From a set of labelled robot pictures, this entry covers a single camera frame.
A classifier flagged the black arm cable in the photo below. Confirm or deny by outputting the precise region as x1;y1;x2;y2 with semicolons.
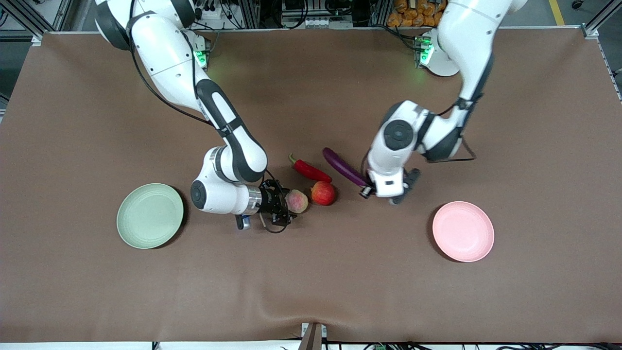
127;0;294;234
361;95;478;185

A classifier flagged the white power strip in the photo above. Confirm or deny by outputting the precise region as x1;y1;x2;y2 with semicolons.
194;0;241;30

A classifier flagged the brown table cloth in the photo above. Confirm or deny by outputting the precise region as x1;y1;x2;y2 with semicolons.
0;27;622;343

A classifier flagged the red chili pepper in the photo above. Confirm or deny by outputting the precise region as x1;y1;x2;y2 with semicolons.
289;154;333;183

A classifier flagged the bag of orange snacks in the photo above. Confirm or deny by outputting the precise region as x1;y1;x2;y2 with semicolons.
387;0;445;28

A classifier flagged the purple eggplant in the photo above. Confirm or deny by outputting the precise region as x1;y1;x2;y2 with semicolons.
323;147;370;188

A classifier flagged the pale green plate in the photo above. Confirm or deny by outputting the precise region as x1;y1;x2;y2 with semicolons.
117;183;185;249

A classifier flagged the pale pink peach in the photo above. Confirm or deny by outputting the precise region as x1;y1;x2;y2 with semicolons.
286;190;309;214

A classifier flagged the aluminium frame post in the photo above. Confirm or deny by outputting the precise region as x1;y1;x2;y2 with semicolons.
0;0;73;47
581;0;622;39
241;0;260;30
369;0;393;27

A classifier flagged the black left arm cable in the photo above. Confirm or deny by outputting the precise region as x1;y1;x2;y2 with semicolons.
361;95;478;185

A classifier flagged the red apple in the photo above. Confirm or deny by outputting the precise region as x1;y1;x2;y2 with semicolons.
311;181;336;206

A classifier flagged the white connector strip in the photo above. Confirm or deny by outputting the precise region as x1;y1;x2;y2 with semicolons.
282;16;341;29

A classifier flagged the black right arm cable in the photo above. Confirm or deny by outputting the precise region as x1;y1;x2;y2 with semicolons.
127;0;294;234

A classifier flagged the pink plate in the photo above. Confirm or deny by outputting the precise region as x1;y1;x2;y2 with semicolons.
432;201;495;263

